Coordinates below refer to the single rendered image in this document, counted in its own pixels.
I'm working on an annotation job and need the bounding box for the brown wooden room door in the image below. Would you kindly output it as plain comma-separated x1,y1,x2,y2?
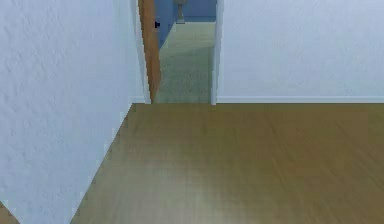
137,0,163,104

